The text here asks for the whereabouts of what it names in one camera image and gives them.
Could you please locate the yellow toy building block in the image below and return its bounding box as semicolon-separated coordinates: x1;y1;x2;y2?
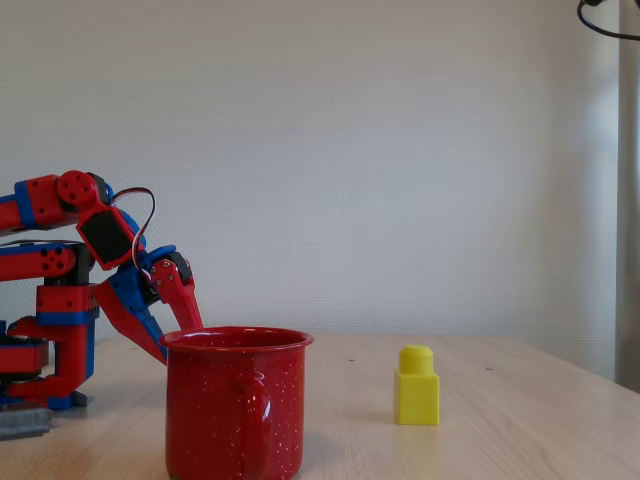
392;344;442;427

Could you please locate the red speckled enamel mug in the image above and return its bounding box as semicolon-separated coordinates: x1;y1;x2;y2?
158;325;315;480

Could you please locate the grey vertical panel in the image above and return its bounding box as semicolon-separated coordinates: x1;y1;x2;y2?
615;0;640;397

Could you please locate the white red black servo wire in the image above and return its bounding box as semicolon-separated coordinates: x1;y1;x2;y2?
110;186;157;284

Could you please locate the grey duct tape patch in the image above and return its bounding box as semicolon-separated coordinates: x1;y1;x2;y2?
0;406;55;442

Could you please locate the black hanging cable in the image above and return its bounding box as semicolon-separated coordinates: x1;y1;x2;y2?
576;0;640;42

